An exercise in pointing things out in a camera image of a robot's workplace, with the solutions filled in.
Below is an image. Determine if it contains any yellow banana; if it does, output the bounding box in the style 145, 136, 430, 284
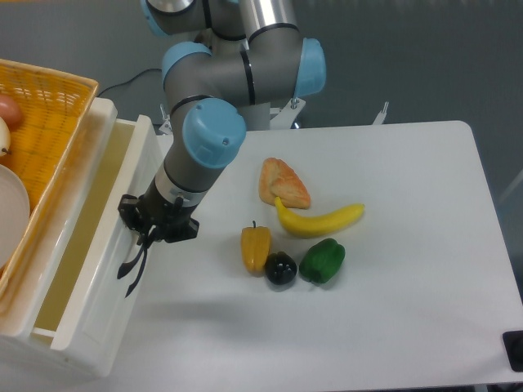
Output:
275, 197, 365, 238

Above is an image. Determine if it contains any dark purple bell pepper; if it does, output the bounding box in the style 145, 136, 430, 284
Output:
264, 252, 297, 286

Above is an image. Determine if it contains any black cable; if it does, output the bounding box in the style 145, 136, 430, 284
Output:
97, 68, 164, 97

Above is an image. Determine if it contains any green bell pepper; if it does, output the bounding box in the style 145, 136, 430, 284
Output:
299, 238, 346, 284

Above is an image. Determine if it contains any white plate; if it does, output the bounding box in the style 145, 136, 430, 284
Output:
0, 165, 30, 267

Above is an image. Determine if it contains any pale pear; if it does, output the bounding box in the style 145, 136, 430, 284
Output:
0, 118, 11, 156

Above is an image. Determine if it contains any white drawer cabinet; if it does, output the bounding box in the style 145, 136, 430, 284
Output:
1, 98, 163, 376

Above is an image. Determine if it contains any yellow bell pepper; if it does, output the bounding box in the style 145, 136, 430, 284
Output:
240, 221, 271, 274

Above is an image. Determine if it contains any orange woven basket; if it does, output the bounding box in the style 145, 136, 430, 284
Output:
1, 59, 99, 292

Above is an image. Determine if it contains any white drawer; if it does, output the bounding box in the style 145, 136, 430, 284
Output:
25, 98, 162, 363

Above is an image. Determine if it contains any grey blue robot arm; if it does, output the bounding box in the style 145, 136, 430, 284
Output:
117, 1, 326, 278

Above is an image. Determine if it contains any orange bread pastry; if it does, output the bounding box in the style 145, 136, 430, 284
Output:
258, 158, 311, 209

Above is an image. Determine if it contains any black corner device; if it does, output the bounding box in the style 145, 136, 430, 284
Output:
502, 330, 523, 372

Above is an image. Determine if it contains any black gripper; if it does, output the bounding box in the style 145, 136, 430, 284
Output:
117, 194, 199, 297

